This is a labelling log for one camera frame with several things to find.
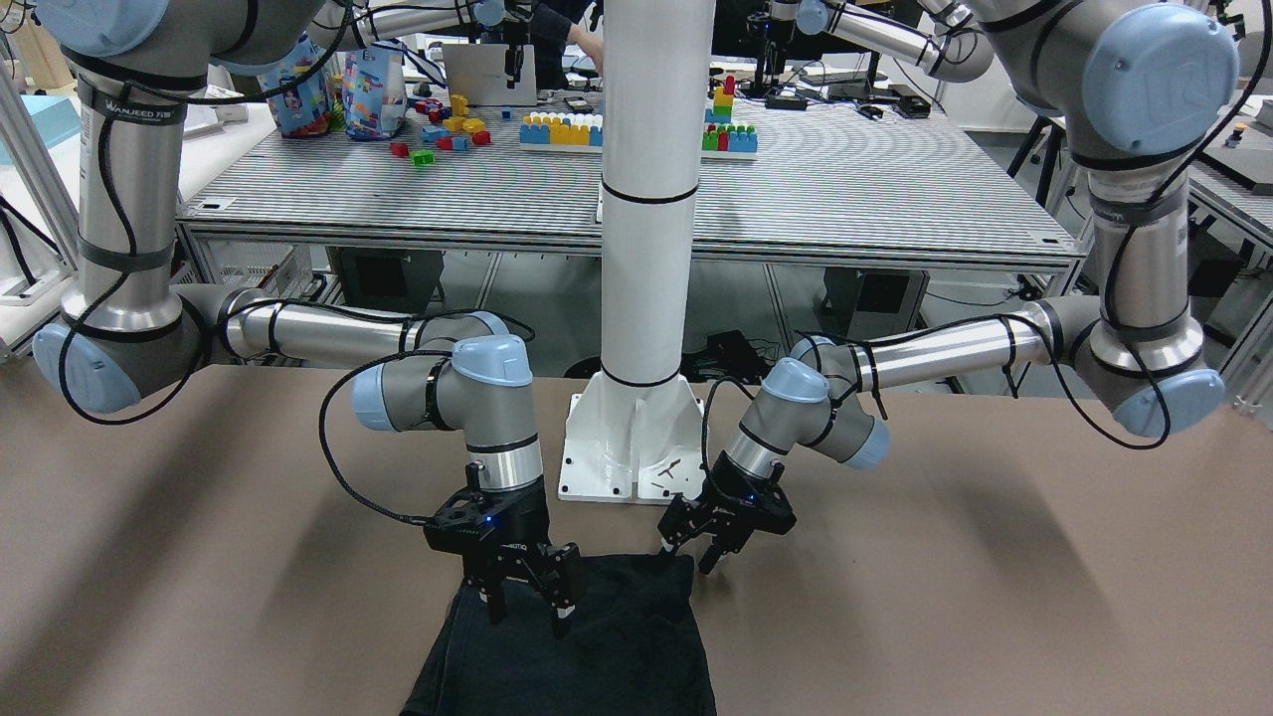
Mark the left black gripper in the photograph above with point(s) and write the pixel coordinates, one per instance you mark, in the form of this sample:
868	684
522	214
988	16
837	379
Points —
768	513

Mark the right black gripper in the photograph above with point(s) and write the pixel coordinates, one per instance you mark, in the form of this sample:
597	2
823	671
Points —
524	520

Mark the dark garment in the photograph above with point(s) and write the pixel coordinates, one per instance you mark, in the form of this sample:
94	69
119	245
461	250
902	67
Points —
633	649

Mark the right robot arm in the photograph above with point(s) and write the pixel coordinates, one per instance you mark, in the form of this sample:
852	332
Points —
128	333

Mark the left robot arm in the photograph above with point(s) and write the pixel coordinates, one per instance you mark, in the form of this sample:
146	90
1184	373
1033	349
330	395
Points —
1139	85

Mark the striped metal side table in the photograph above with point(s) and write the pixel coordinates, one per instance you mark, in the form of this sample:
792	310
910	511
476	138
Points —
826	186

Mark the toy brick row on plate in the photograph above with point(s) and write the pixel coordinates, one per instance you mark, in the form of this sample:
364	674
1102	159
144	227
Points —
559	131

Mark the colourful toy brick bag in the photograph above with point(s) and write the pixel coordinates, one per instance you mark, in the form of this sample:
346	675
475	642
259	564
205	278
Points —
374	95

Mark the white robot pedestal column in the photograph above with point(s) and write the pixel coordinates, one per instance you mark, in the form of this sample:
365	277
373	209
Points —
633	435

